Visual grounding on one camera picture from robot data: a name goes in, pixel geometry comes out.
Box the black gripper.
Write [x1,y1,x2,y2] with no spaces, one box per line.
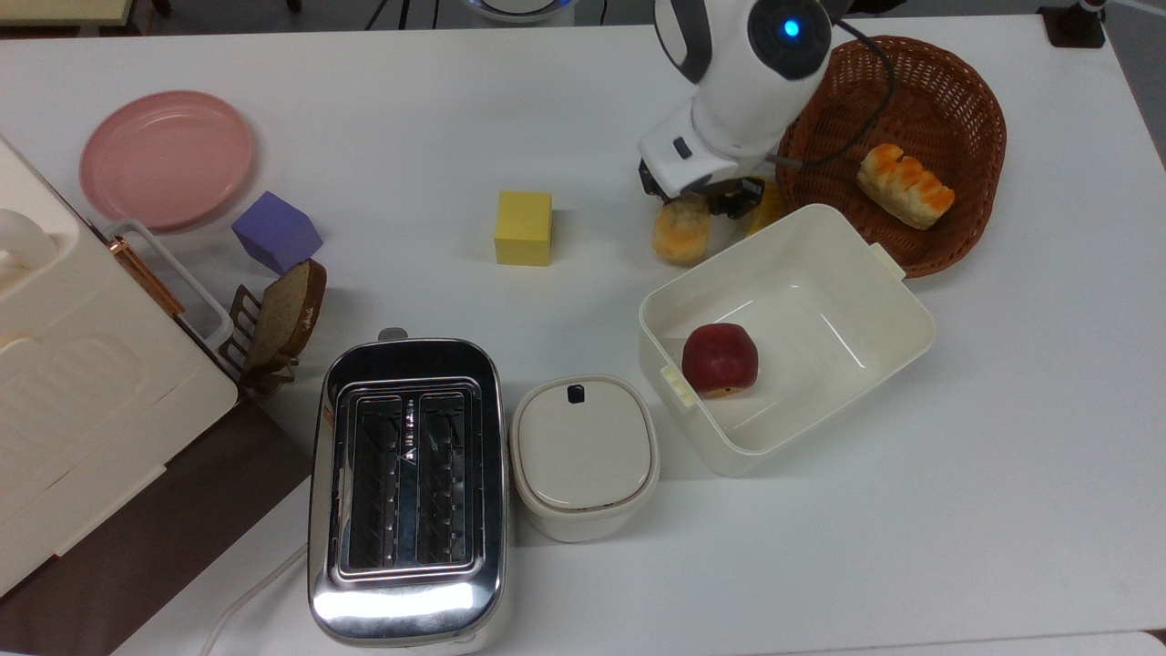
[639,161,767,220]

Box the purple cube block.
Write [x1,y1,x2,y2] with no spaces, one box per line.
[231,190,324,274]

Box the short toasted bread roll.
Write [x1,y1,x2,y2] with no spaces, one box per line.
[856,143,956,231]

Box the pink plate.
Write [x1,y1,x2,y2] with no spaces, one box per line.
[79,90,256,231]

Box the yellow cube block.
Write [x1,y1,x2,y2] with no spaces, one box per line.
[495,190,554,267]

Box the long toasted bread roll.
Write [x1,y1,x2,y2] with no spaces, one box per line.
[652,194,713,266]

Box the brown bread slice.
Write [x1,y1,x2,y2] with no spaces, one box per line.
[244,259,328,370]

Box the red apple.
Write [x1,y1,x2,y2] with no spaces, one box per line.
[681,323,760,399]

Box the light wooden board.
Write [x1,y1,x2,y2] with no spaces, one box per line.
[0,0,138,28]

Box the silver two-slot toaster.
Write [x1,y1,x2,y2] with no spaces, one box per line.
[307,328,511,652]

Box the brown wicker basket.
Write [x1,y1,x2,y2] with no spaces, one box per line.
[776,35,1007,279]

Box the white toaster cable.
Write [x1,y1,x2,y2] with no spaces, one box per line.
[199,542,311,656]

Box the brown toast rack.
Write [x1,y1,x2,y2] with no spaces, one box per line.
[217,284,302,395]

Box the small white lidded container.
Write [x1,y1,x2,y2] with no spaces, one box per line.
[509,374,661,544]

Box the white open plastic box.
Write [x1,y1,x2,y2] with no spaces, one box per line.
[638,203,937,478]

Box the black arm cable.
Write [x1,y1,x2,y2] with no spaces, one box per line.
[770,18,899,170]

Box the yellow banana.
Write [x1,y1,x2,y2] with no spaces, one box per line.
[747,178,784,236]

